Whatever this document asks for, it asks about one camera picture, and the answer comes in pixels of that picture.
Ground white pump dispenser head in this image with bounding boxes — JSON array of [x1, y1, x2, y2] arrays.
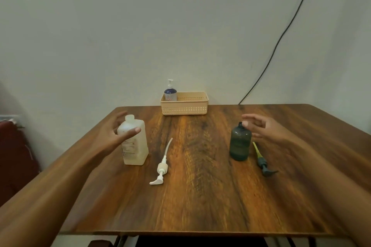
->
[[149, 138, 173, 185]]

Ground person's right hand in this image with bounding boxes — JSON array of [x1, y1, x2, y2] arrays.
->
[[241, 113, 294, 145]]

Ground dark red chair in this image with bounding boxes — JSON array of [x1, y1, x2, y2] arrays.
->
[[0, 119, 40, 207]]

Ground white translucent plastic bottle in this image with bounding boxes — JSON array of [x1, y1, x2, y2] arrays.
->
[[117, 114, 149, 166]]

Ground black table frame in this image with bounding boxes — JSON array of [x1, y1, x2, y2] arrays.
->
[[90, 235, 351, 247]]

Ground dark green plastic bottle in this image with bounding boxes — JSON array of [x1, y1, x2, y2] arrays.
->
[[229, 122, 252, 162]]

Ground person's left hand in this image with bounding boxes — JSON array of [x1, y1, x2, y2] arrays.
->
[[93, 111, 142, 158]]

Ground blue pump bottle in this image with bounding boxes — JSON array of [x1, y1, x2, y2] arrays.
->
[[164, 79, 178, 102]]

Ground person's right forearm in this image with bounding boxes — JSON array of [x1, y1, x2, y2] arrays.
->
[[283, 129, 371, 247]]

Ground beige plastic basket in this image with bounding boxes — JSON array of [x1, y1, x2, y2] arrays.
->
[[160, 91, 209, 116]]

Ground green pump head yellow tube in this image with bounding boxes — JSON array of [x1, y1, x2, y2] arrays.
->
[[252, 141, 279, 177]]

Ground black cable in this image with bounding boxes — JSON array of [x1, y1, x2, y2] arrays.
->
[[238, 0, 321, 105]]

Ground person's left forearm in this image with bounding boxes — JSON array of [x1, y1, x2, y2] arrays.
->
[[0, 140, 115, 247]]

